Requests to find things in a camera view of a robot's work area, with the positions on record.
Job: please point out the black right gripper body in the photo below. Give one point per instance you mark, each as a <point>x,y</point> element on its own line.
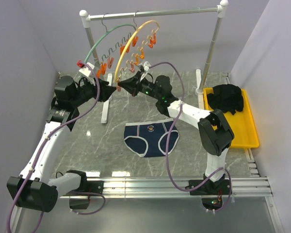
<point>147,88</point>

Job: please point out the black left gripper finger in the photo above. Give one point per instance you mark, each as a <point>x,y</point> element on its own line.
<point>105,88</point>
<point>105,95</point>

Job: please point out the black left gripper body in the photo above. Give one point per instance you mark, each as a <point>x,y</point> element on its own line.
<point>86,91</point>

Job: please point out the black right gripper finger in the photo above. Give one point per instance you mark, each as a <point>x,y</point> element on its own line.
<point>130,88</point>
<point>131,82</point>

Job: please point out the pink end clothespin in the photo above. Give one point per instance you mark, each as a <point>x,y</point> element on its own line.
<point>118,87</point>

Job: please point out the yellow clip hanger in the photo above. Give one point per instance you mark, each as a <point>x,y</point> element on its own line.
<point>139,55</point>

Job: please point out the navy blue underwear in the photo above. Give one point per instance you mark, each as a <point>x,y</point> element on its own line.
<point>149,139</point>

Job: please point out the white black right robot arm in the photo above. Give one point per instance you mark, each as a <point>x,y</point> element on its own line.
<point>215,132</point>

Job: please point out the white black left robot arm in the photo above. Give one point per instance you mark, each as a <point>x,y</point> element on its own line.
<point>33,188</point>

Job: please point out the green clip hanger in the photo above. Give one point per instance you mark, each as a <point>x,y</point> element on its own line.
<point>107,56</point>

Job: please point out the black garment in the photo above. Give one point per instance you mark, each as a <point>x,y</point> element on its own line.
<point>227,98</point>

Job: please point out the yellow plastic tray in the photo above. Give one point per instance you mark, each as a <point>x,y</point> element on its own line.
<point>243,126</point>

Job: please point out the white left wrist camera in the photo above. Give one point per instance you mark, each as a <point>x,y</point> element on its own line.
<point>85,71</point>

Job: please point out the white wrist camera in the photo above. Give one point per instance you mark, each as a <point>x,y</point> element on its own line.
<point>144,69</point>
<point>85,71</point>

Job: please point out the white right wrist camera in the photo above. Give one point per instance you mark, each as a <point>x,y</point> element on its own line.
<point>144,69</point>

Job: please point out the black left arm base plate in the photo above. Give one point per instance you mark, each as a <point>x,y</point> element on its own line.
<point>94,188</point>

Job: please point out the aluminium rail frame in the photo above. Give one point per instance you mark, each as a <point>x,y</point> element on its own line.
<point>154,205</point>

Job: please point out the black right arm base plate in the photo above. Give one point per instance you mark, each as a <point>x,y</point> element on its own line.
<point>198,189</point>

